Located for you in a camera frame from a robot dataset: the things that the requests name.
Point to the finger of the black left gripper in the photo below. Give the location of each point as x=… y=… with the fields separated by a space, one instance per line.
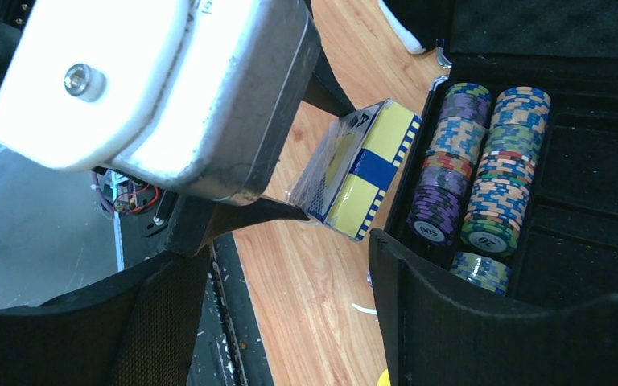
x=325 y=92
x=196 y=222

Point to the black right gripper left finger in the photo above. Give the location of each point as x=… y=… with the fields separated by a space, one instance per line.
x=136 y=327

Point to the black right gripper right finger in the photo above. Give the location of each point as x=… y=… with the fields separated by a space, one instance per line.
x=440 y=330

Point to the blue-green poker chip stack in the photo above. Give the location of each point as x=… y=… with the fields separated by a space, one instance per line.
x=481 y=271

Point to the blue yellow card deck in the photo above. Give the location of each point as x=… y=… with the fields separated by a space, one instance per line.
x=347 y=177

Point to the black poker set case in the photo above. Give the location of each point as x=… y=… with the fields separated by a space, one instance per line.
x=569 y=249

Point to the yellow round dealer button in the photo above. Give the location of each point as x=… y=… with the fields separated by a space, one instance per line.
x=383 y=379

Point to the black white striped cloth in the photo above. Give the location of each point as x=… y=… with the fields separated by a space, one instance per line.
x=408 y=40

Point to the multicolour chip row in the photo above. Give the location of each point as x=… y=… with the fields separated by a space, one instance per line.
x=499 y=198

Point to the purple chip row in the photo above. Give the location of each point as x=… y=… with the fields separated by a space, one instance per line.
x=449 y=163

